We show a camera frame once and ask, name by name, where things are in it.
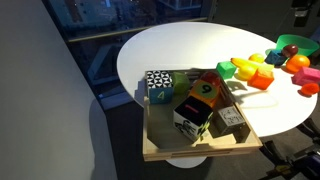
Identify red toy tomato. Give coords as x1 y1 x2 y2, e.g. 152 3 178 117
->
200 71 223 89

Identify lime green block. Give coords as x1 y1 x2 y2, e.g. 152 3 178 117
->
171 71 191 95

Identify dark red toy plum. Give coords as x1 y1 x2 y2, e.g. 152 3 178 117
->
281 44 300 59

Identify toy orange fruit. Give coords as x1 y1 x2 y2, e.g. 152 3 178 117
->
285 54 312 75

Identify wooden tray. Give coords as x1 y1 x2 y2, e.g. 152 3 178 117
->
142 68 264 163

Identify large black white cube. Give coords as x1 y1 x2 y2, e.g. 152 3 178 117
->
172 95 215 143

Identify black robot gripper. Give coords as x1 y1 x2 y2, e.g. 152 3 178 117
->
290 0 314 28

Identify orange block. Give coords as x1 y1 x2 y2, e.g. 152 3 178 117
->
247 67 275 91

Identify window railing bar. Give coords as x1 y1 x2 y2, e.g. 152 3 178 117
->
67 16 210 43

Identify black white triangle cube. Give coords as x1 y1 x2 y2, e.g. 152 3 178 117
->
146 69 175 105

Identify yellow toy banana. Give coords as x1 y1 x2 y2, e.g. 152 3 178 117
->
230 57 275 72

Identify white table pedestal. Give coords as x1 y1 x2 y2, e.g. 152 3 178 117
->
164 155 210 170

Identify small red-orange toy fruit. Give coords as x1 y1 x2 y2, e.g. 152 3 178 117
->
297 82 320 98

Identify orange cube with nine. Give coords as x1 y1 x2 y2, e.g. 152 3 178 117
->
187 79 221 109

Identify green plastic bowl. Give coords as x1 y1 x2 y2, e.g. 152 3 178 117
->
265 33 320 58

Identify pink block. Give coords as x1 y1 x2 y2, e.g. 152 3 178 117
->
291 66 320 87

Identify grey printed cube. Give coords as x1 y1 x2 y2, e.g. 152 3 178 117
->
213 106 248 137

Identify small yellow toy fruit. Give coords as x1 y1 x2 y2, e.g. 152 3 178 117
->
248 52 266 65

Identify teal patterned block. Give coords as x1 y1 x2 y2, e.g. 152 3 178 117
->
264 49 289 67

